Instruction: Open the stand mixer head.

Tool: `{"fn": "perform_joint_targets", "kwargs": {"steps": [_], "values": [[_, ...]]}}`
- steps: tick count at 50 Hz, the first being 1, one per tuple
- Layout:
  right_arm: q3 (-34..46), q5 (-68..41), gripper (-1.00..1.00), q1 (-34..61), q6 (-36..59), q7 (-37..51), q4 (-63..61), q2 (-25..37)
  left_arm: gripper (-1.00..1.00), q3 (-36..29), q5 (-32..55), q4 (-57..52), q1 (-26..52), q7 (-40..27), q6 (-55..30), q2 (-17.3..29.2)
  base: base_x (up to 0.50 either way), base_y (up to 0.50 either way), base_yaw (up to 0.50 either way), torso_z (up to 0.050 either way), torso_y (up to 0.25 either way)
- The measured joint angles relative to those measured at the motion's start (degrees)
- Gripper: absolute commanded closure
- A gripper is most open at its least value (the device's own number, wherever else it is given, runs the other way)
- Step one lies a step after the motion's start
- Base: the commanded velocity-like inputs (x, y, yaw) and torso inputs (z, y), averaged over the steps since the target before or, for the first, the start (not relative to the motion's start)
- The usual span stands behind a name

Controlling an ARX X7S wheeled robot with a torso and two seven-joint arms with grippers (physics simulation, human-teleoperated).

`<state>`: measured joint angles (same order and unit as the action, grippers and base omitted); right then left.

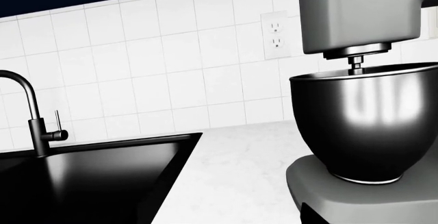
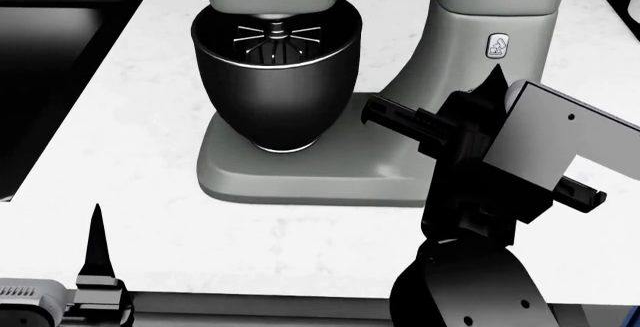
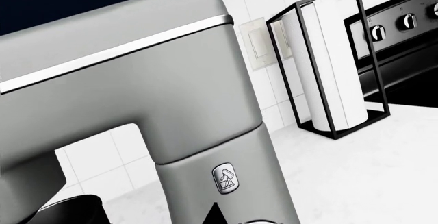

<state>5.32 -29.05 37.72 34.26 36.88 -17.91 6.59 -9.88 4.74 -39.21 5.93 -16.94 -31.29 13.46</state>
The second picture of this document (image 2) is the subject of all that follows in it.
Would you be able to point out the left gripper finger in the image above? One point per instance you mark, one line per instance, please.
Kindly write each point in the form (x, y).
(97, 252)

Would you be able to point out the black kitchen sink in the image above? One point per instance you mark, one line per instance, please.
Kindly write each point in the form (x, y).
(55, 79)

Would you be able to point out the silver mixer release button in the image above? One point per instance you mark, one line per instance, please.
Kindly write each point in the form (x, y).
(498, 45)

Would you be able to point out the grey left gripper camera box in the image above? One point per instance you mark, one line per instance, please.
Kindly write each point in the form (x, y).
(27, 300)

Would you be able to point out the black mixing bowl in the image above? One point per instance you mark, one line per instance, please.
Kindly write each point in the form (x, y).
(275, 109)

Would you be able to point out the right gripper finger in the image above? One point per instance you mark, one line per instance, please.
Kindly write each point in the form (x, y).
(494, 83)

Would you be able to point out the black framed appliance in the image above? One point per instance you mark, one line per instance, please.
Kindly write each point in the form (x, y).
(625, 4)

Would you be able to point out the grey gripper camera box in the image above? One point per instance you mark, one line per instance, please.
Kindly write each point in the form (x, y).
(545, 132)
(27, 300)

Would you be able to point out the grey right gripper camera box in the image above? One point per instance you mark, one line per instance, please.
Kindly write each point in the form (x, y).
(545, 132)

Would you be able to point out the blue object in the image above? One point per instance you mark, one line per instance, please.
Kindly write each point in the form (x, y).
(633, 314)

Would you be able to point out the grey stand mixer base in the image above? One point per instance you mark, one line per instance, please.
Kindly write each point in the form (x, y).
(310, 180)

